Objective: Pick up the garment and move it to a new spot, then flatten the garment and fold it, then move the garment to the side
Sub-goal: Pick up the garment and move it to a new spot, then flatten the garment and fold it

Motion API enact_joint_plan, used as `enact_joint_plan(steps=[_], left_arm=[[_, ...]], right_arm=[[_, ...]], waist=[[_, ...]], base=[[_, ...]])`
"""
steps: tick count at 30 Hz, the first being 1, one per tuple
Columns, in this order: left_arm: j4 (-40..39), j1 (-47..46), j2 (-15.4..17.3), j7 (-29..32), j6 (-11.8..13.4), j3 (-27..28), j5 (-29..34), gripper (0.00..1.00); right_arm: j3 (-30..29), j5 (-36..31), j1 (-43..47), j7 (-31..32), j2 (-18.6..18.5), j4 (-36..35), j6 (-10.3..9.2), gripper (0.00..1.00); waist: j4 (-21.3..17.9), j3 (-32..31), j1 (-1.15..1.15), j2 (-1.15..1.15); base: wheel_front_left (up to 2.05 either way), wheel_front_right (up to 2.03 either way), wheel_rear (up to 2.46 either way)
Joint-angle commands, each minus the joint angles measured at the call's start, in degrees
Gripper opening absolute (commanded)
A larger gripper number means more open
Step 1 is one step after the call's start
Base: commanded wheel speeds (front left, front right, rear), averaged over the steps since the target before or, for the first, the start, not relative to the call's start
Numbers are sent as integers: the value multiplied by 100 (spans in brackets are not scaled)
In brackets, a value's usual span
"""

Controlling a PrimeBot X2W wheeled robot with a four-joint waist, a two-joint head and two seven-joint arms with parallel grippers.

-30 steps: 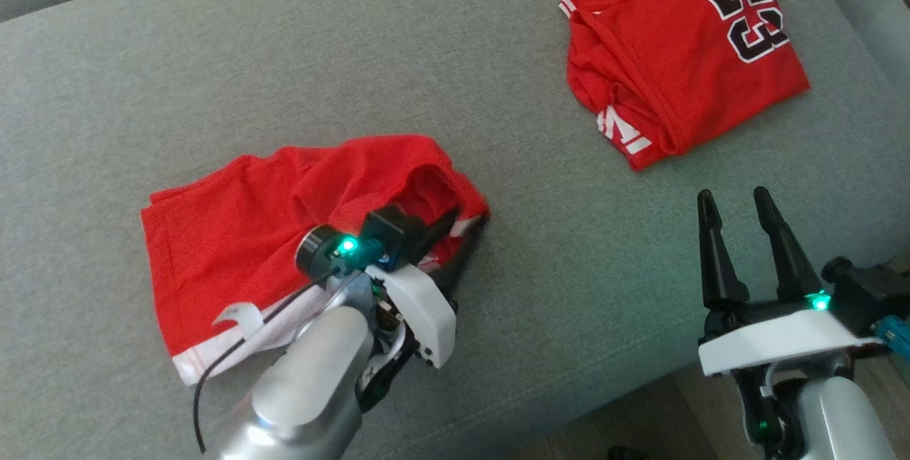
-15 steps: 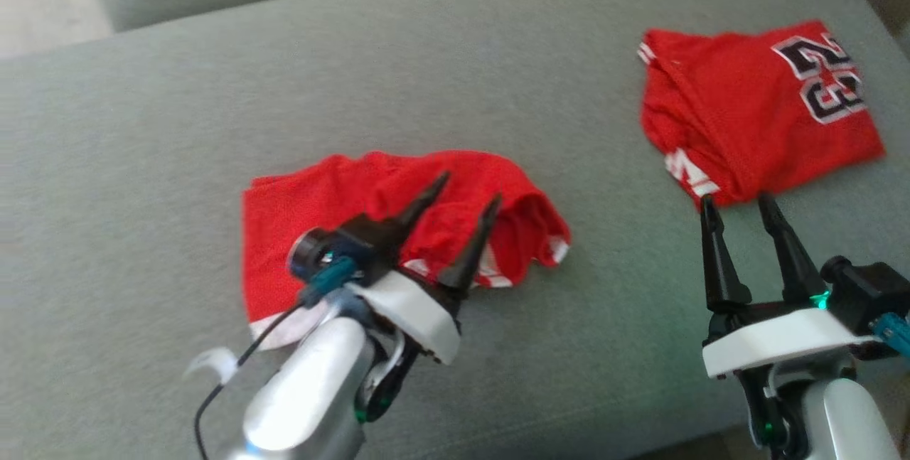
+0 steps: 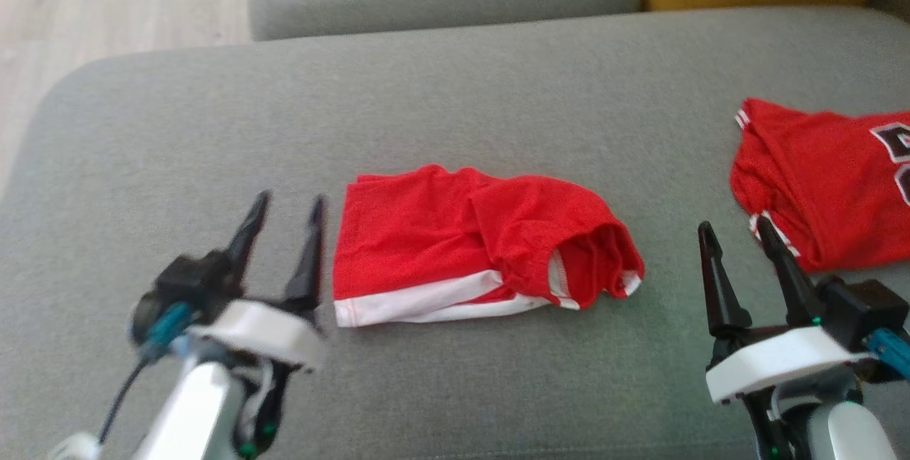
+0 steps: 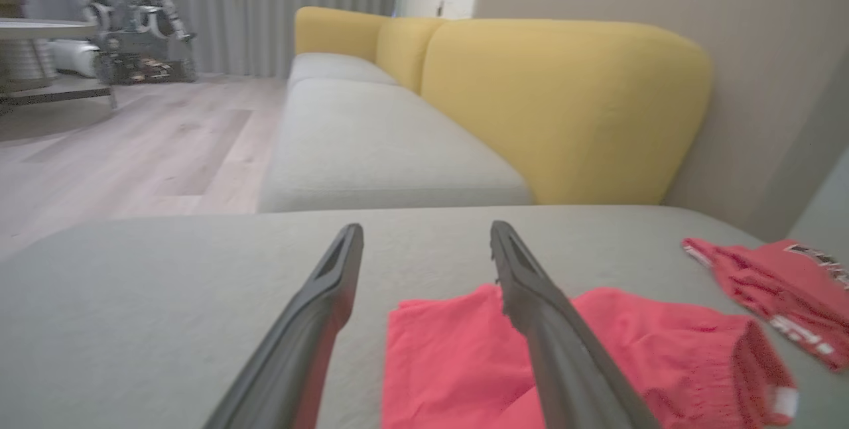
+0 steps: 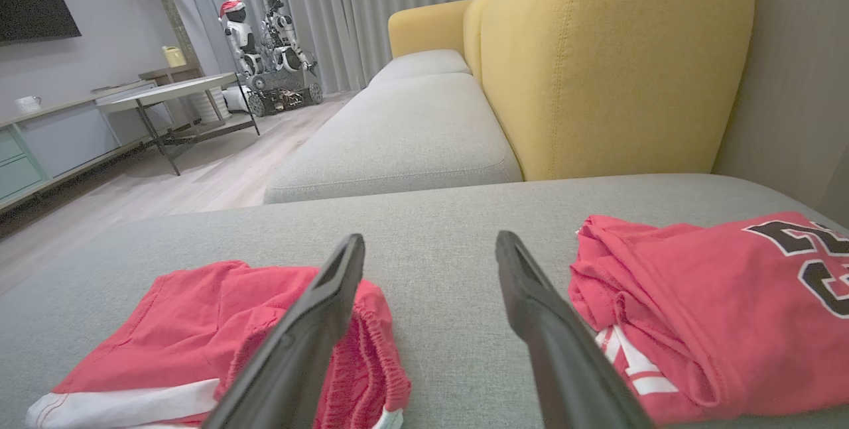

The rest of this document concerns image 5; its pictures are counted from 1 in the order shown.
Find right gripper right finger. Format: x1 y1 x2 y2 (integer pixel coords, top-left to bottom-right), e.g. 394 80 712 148
494 230 655 429

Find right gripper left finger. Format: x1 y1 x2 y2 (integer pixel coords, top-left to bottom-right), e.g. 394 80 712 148
202 233 367 429

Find red shorts white trim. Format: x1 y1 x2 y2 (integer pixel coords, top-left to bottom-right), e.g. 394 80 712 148
25 260 412 429

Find red jersey shirt white sleeves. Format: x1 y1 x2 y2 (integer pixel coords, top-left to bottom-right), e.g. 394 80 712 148
568 212 849 427

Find large grey sofa seat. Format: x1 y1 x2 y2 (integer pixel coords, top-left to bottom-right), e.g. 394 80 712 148
0 173 849 429

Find grey sofa seat cushion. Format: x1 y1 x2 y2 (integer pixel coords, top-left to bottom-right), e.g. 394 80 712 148
263 72 524 205

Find white ribbed plant pot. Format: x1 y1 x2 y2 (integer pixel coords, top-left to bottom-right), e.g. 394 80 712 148
191 88 231 123

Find grey metal-legged coffee table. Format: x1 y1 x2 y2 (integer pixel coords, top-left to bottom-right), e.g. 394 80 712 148
96 72 261 177

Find small grey sofa cushion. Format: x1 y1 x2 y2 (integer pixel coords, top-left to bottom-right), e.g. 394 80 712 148
367 49 473 89

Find white humanoid robot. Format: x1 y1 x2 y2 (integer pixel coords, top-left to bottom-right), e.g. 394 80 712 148
261 0 318 73

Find long low tv cabinet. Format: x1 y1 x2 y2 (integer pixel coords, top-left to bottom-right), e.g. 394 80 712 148
0 80 174 212

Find humanoid robot santa hat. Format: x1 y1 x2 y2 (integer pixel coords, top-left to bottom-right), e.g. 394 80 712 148
218 0 263 78

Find yellow sofa end backrest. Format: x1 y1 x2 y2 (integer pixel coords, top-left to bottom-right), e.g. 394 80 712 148
388 0 476 59

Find grey pleated curtain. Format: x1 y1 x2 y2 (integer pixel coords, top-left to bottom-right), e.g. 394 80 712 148
180 0 490 95

